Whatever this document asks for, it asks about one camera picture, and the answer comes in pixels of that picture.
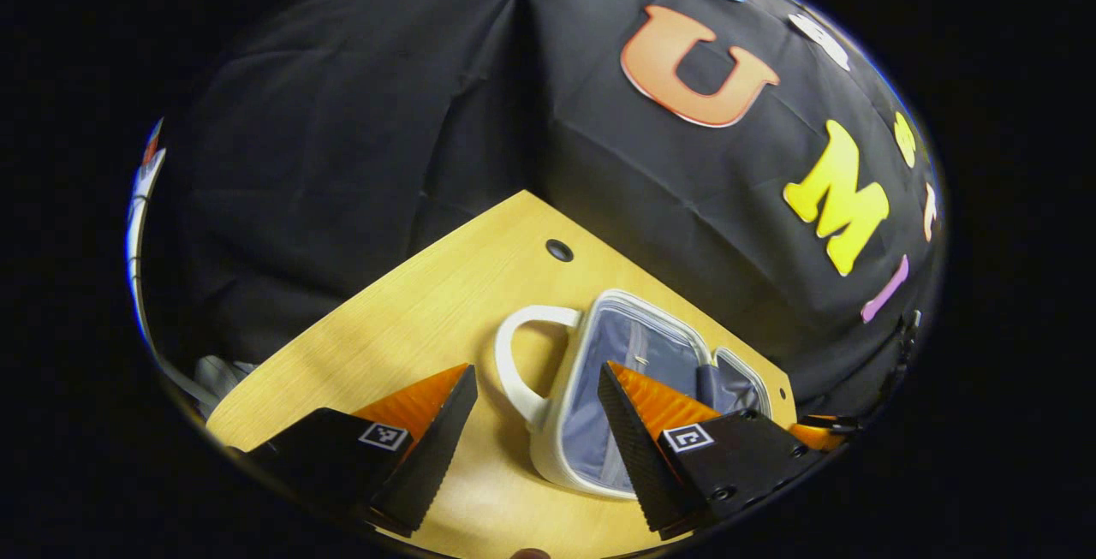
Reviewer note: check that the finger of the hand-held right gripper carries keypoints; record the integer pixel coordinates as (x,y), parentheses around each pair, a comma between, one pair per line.
(826,432)

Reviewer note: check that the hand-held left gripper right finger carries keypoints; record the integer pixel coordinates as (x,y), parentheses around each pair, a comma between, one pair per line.
(638,456)

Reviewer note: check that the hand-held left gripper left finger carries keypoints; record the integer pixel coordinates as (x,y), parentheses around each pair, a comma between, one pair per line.
(432,456)

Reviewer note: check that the white suitcase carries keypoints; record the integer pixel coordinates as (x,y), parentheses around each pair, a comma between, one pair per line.
(591,422)

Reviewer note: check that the grey bundle under table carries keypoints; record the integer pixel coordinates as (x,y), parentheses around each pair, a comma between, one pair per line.
(224,377)

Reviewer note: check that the black backdrop cloth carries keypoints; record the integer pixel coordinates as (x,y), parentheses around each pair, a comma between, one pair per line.
(342,114)

